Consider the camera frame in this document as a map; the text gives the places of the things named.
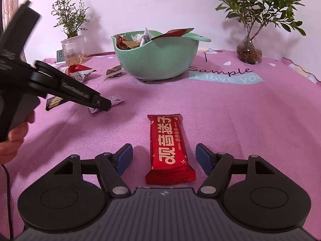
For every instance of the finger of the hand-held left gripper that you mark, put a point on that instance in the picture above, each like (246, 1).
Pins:
(75, 90)

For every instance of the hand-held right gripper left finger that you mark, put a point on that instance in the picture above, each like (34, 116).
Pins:
(124, 159)

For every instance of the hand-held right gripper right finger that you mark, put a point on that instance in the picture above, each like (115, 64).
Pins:
(203, 158)

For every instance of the red snack bar packet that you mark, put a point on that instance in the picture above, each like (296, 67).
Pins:
(169, 150)

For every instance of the clear nougat candy packet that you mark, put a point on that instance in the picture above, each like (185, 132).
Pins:
(116, 101)

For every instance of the dark red packet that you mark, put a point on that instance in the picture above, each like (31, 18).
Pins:
(123, 44)

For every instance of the long gold white packet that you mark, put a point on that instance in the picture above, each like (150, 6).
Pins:
(133, 45)

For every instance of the green plastic bowl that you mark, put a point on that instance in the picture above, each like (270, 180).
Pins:
(155, 60)

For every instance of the white blue print packet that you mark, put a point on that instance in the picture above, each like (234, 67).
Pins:
(146, 38)

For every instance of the long red packet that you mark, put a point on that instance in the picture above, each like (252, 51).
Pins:
(175, 33)

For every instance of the person's left hand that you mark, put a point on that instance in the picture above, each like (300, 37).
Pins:
(15, 140)

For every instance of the red white crumpled packet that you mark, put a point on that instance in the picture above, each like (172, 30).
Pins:
(79, 72)

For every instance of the black gold packet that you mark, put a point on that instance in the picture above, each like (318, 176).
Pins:
(55, 103)

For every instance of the white digital clock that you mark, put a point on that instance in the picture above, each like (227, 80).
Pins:
(60, 56)

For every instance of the plant in clear cup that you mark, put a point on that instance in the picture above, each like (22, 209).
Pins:
(72, 50)

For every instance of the brown chocolate packet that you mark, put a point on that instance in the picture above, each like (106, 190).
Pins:
(115, 72)

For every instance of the pink printed tablecloth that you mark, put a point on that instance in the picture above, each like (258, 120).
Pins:
(225, 110)

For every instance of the pink patterned curtain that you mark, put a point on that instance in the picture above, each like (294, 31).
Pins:
(11, 2)

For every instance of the plant in glass vase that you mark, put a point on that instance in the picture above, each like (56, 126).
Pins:
(250, 12)

